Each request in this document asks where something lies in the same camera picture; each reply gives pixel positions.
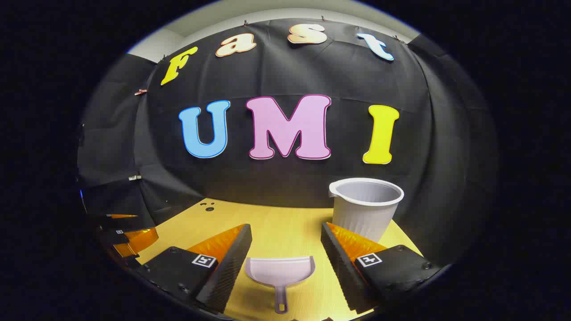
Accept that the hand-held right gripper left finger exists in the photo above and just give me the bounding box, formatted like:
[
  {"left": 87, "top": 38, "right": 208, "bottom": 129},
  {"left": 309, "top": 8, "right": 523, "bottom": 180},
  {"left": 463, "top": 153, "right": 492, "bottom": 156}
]
[{"left": 135, "top": 224, "right": 253, "bottom": 313}]

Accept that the black backdrop cloth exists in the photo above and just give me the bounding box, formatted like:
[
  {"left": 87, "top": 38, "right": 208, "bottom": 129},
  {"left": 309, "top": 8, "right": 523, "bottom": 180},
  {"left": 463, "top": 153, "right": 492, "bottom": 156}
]
[{"left": 77, "top": 18, "right": 498, "bottom": 268}]

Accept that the lilac plastic dustpan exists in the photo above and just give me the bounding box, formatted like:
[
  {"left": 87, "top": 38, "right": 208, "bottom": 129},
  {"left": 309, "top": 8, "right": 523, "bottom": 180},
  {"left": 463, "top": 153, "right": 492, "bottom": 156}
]
[{"left": 244, "top": 256, "right": 316, "bottom": 314}]

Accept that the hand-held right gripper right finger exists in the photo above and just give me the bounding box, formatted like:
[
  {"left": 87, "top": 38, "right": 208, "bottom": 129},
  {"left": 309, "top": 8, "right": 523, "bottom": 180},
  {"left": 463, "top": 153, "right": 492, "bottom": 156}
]
[{"left": 320, "top": 222, "right": 443, "bottom": 314}]

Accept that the white ribbed garbage bin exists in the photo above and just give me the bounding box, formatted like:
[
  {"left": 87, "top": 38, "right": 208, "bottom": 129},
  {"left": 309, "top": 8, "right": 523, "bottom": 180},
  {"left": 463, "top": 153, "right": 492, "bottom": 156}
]
[{"left": 329, "top": 177, "right": 405, "bottom": 243}]

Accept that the yellow wooden desktop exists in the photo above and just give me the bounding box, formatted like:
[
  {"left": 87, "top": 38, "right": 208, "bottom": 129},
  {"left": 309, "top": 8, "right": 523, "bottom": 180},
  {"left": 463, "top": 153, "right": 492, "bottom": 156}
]
[{"left": 136, "top": 198, "right": 424, "bottom": 321}]

